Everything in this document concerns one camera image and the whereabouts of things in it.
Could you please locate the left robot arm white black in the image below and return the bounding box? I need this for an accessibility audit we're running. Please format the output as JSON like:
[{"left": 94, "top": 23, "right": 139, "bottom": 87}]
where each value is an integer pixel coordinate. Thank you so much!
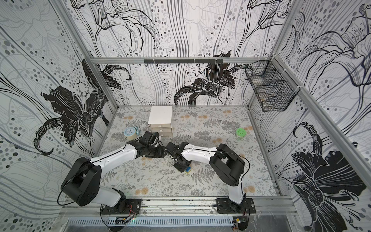
[{"left": 61, "top": 143, "right": 166, "bottom": 207}]

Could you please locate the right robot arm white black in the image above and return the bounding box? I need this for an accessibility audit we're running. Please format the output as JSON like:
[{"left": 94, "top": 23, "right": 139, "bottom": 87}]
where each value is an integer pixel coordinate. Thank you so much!
[{"left": 166, "top": 142, "right": 245, "bottom": 205}]

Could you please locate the small blue alarm clock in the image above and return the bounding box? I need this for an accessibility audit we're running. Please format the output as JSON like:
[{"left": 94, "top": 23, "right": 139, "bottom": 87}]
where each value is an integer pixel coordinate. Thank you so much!
[{"left": 124, "top": 127, "right": 139, "bottom": 141}]

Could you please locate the white drawer cabinet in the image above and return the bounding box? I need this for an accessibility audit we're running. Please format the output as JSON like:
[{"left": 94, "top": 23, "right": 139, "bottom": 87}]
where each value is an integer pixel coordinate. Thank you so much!
[{"left": 148, "top": 106, "right": 173, "bottom": 137}]

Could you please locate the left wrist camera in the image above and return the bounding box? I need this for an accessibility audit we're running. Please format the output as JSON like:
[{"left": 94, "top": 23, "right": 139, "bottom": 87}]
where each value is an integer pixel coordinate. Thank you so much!
[{"left": 139, "top": 131, "right": 160, "bottom": 147}]

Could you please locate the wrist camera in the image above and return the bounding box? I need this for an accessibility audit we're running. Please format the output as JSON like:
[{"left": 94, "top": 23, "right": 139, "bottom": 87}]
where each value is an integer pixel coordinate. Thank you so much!
[
  {"left": 139, "top": 131, "right": 160, "bottom": 147},
  {"left": 165, "top": 142, "right": 183, "bottom": 159}
]

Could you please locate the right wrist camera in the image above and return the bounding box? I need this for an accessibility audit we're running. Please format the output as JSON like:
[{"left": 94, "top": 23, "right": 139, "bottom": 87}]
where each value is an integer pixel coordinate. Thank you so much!
[{"left": 165, "top": 142, "right": 183, "bottom": 159}]

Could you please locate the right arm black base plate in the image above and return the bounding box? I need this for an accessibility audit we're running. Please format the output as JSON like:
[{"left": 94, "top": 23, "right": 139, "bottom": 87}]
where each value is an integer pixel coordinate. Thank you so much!
[{"left": 213, "top": 198, "right": 256, "bottom": 215}]

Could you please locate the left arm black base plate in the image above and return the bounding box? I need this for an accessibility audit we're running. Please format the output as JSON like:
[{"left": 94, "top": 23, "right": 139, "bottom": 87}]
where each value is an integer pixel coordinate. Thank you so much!
[{"left": 100, "top": 198, "right": 143, "bottom": 215}]

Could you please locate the white slotted cable duct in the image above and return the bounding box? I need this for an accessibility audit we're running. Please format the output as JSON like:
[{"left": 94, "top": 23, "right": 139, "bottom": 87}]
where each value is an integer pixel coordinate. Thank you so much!
[{"left": 68, "top": 216, "right": 233, "bottom": 227}]

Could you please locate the black wall hook bar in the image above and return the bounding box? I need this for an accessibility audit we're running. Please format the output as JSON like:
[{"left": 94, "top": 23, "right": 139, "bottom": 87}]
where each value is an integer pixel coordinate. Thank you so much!
[{"left": 144, "top": 59, "right": 224, "bottom": 64}]

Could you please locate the aluminium front rail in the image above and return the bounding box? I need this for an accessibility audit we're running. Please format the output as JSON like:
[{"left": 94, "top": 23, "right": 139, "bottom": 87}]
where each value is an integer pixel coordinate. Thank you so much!
[{"left": 59, "top": 196, "right": 299, "bottom": 217}]

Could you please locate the black wire basket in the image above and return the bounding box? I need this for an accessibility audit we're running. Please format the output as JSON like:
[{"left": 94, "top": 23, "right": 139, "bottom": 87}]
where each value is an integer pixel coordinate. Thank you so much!
[{"left": 244, "top": 58, "right": 298, "bottom": 112}]

